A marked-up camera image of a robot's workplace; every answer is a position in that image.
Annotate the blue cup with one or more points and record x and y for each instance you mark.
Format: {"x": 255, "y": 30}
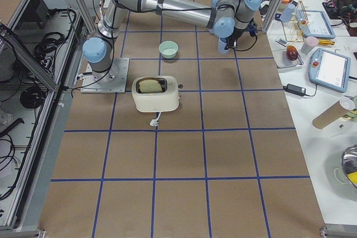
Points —
{"x": 223, "y": 46}

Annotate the gold wire rack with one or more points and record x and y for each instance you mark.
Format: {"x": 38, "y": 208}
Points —
{"x": 294, "y": 21}

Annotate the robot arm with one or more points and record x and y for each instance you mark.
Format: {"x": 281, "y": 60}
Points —
{"x": 226, "y": 19}

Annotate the cardboard tube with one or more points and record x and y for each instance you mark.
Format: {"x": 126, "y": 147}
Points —
{"x": 334, "y": 112}

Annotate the red apple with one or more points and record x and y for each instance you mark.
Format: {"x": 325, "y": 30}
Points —
{"x": 291, "y": 53}

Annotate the cream white toaster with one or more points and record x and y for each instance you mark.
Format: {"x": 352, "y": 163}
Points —
{"x": 167, "y": 100}

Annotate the toast slice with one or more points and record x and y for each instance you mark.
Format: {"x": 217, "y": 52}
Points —
{"x": 150, "y": 86}

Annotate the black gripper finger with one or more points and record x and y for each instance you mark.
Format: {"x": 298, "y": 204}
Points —
{"x": 231, "y": 44}

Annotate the teach pendant tablet near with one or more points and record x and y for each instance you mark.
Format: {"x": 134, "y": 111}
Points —
{"x": 329, "y": 69}

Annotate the teach pendant tablet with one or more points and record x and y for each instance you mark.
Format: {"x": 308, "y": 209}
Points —
{"x": 329, "y": 69}
{"x": 314, "y": 23}

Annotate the steel mixing bowl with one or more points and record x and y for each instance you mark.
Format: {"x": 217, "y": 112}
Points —
{"x": 345, "y": 173}

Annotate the teach pendant tablet far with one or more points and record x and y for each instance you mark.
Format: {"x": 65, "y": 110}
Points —
{"x": 314, "y": 23}

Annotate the mint green bowl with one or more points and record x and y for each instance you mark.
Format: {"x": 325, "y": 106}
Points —
{"x": 168, "y": 49}

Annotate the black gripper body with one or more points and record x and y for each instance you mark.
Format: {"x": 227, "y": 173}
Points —
{"x": 236, "y": 34}

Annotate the black power adapter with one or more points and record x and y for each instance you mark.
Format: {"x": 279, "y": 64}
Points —
{"x": 294, "y": 89}

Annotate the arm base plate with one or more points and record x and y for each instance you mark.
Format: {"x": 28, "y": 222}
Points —
{"x": 114, "y": 82}

